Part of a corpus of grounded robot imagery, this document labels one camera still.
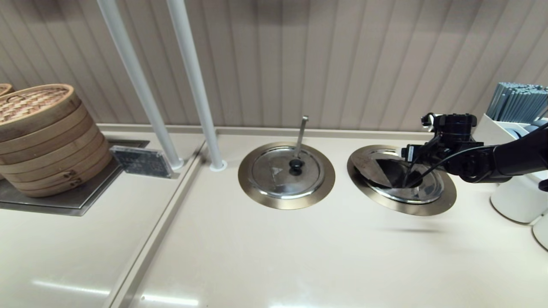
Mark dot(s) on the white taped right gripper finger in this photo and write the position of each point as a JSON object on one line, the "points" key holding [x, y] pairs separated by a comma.
{"points": [[425, 122], [431, 116]]}

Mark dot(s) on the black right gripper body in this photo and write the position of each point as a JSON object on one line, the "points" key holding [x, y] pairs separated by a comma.
{"points": [[456, 126]]}

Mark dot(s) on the steel ladle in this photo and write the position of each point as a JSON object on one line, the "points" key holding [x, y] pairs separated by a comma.
{"points": [[410, 173]]}

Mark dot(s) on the steel pot lid black knob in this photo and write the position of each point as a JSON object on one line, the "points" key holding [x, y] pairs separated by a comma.
{"points": [[372, 167], [274, 188]]}

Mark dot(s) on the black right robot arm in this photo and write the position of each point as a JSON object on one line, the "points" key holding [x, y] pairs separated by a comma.
{"points": [[513, 154]]}

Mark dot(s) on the white cutlery holder box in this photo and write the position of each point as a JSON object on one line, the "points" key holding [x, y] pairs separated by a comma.
{"points": [[488, 128]]}

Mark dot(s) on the grey chopsticks bundle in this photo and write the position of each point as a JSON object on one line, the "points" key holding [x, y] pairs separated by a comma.
{"points": [[516, 102]]}

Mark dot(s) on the white ceramic jar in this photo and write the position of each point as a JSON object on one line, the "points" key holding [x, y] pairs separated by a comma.
{"points": [[541, 231], [513, 201]]}

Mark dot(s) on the white metal pole with flange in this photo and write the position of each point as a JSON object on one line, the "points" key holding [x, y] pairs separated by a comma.
{"points": [[194, 77]]}

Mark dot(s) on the clear acrylic label sign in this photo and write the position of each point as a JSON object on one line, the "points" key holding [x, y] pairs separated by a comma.
{"points": [[143, 161]]}

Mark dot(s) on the slanted white metal pole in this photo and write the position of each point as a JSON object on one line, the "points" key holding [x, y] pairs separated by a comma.
{"points": [[136, 77]]}

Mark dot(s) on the stacked bamboo steamer baskets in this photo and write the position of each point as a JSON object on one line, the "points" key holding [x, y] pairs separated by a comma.
{"points": [[51, 144]]}

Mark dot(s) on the steel steamer base plate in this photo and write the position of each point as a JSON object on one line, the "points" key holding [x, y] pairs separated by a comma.
{"points": [[64, 206]]}

